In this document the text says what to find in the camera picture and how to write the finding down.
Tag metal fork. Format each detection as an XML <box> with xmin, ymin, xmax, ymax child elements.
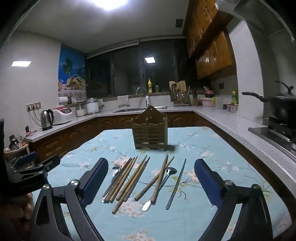
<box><xmin>102</xmin><ymin>165</ymin><xmax>122</xmax><ymax>198</ymax></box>

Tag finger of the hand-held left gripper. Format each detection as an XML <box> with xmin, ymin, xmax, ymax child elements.
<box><xmin>5</xmin><ymin>152</ymin><xmax>38</xmax><ymax>171</ymax></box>
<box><xmin>13</xmin><ymin>155</ymin><xmax>61</xmax><ymax>184</ymax></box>

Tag person's left hand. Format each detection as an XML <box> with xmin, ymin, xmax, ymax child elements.
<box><xmin>0</xmin><ymin>192</ymin><xmax>35</xmax><ymax>234</ymax></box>

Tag basket of clutter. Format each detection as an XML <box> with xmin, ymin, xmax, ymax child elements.
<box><xmin>3</xmin><ymin>134</ymin><xmax>30</xmax><ymax>163</ymax></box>

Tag black wok with lid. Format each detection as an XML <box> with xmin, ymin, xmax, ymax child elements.
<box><xmin>242</xmin><ymin>81</ymin><xmax>296</xmax><ymax>126</ymax></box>

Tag floral light blue tablecloth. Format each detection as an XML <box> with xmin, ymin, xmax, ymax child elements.
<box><xmin>32</xmin><ymin>126</ymin><xmax>292</xmax><ymax>241</ymax></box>

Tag wooden wall cabinets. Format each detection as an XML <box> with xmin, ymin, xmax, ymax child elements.
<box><xmin>183</xmin><ymin>0</ymin><xmax>236</xmax><ymax>80</ymax></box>

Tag wooden utensil holder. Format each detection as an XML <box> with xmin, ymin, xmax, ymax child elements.
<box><xmin>131</xmin><ymin>105</ymin><xmax>168</xmax><ymax>151</ymax></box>

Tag dark kitchen window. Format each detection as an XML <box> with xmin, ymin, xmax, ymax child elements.
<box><xmin>86</xmin><ymin>38</ymin><xmax>189</xmax><ymax>96</ymax></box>

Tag white dish cloth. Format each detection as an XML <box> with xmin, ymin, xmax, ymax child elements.
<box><xmin>117</xmin><ymin>95</ymin><xmax>129</xmax><ymax>107</ymax></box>

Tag brown wooden base cabinets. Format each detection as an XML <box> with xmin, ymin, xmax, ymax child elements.
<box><xmin>28</xmin><ymin>111</ymin><xmax>213</xmax><ymax>167</ymax></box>

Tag utensil rack with cutting board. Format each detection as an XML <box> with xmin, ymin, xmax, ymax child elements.
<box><xmin>169</xmin><ymin>80</ymin><xmax>190</xmax><ymax>106</ymax></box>

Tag white pot with lid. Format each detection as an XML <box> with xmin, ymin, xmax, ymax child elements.
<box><xmin>85</xmin><ymin>97</ymin><xmax>100</xmax><ymax>114</ymax></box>

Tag ceiling light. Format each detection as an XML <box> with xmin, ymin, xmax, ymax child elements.
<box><xmin>89</xmin><ymin>0</ymin><xmax>129</xmax><ymax>11</ymax></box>

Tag range hood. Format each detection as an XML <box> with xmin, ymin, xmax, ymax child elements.
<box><xmin>215</xmin><ymin>0</ymin><xmax>296</xmax><ymax>56</ymax></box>

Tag fruit and palm wall poster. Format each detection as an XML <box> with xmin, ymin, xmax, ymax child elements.
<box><xmin>58</xmin><ymin>45</ymin><xmax>88</xmax><ymax>96</ymax></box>

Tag knife block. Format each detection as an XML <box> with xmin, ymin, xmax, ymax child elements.
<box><xmin>191</xmin><ymin>88</ymin><xmax>199</xmax><ymax>106</ymax></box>

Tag gas stove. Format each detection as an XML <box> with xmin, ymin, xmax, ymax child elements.
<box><xmin>248</xmin><ymin>117</ymin><xmax>296</xmax><ymax>163</ymax></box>

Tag steel sink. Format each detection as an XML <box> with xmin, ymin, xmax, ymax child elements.
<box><xmin>113</xmin><ymin>106</ymin><xmax>168</xmax><ymax>113</ymax></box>

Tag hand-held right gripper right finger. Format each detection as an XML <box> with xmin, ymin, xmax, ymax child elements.
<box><xmin>194</xmin><ymin>158</ymin><xmax>274</xmax><ymax>241</ymax></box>

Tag pink bowl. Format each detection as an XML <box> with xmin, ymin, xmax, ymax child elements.
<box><xmin>203</xmin><ymin>86</ymin><xmax>215</xmax><ymax>99</ymax></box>

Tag white and red rice cooker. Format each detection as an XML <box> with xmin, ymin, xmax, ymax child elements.
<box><xmin>52</xmin><ymin>106</ymin><xmax>73</xmax><ymax>126</ymax></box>

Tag metal spoon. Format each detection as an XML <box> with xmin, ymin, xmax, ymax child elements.
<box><xmin>142</xmin><ymin>167</ymin><xmax>177</xmax><ymax>212</ymax></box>

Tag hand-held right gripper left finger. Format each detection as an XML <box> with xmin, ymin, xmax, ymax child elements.
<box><xmin>29</xmin><ymin>157</ymin><xmax>109</xmax><ymax>241</ymax></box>

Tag metal chopstick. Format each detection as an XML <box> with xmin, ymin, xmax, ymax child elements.
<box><xmin>168</xmin><ymin>158</ymin><xmax>187</xmax><ymax>209</ymax></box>
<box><xmin>166</xmin><ymin>159</ymin><xmax>185</xmax><ymax>210</ymax></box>

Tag steel electric kettle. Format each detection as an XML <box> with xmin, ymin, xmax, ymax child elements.
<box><xmin>40</xmin><ymin>109</ymin><xmax>55</xmax><ymax>131</ymax></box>

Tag wall outlet strip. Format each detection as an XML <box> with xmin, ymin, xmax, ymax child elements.
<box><xmin>26</xmin><ymin>102</ymin><xmax>42</xmax><ymax>112</ymax></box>

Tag pink basin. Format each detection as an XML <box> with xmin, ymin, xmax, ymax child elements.
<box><xmin>200</xmin><ymin>98</ymin><xmax>216</xmax><ymax>107</ymax></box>

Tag row of wooden chopsticks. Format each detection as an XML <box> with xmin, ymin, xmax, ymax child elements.
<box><xmin>102</xmin><ymin>153</ymin><xmax>175</xmax><ymax>214</ymax></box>

